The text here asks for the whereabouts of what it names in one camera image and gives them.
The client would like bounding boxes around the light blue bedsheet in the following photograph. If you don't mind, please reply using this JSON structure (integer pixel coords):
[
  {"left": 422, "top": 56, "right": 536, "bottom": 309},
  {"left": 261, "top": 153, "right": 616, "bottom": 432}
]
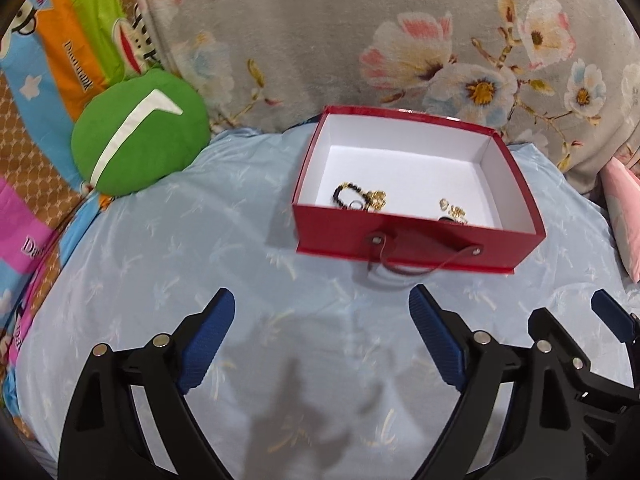
[{"left": 10, "top": 125, "right": 640, "bottom": 480}]

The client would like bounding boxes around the grey floral quilt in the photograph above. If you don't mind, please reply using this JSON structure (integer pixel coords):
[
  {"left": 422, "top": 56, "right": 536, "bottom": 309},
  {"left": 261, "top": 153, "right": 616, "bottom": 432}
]
[{"left": 145, "top": 0, "right": 640, "bottom": 196}]

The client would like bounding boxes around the colourful cartoon printed blanket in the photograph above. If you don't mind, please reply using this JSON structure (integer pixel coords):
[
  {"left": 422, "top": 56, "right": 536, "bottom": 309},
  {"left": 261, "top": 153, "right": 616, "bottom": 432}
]
[{"left": 0, "top": 0, "right": 166, "bottom": 411}]

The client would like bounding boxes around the green round pillow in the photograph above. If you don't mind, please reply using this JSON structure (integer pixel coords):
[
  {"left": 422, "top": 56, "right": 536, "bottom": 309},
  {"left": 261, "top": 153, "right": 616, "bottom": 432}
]
[{"left": 71, "top": 71, "right": 211, "bottom": 196}]

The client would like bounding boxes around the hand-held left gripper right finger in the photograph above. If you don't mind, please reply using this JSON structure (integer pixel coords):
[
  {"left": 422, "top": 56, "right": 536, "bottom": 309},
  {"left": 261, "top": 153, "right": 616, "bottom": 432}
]
[{"left": 409, "top": 284, "right": 590, "bottom": 480}]

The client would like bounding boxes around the black bead bracelet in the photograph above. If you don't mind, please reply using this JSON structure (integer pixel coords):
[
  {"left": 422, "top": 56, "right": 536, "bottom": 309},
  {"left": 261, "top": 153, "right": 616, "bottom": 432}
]
[{"left": 332, "top": 183, "right": 369, "bottom": 210}]

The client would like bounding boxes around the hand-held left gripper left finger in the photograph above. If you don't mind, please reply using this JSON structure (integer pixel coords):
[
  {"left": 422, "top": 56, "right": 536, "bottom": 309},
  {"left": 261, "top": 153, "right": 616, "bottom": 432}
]
[{"left": 57, "top": 287, "right": 236, "bottom": 480}]

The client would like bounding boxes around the red gift box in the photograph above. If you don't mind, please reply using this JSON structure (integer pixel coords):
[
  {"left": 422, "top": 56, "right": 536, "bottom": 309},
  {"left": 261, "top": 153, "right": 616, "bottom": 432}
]
[{"left": 291, "top": 105, "right": 547, "bottom": 291}]

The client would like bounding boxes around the thick gold chain bracelet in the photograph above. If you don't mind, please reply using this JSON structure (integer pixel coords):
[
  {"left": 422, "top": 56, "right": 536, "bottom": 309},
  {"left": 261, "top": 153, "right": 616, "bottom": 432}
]
[{"left": 438, "top": 198, "right": 469, "bottom": 224}]

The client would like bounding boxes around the pink cartoon pillow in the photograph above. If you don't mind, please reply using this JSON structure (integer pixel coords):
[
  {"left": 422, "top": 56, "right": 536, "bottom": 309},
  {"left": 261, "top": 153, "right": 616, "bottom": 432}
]
[{"left": 600, "top": 157, "right": 640, "bottom": 283}]

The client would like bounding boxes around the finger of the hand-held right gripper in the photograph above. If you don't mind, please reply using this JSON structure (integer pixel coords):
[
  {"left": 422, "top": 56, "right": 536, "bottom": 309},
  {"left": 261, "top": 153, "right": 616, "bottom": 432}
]
[
  {"left": 529, "top": 307, "right": 601, "bottom": 391},
  {"left": 591, "top": 289, "right": 640, "bottom": 346}
]

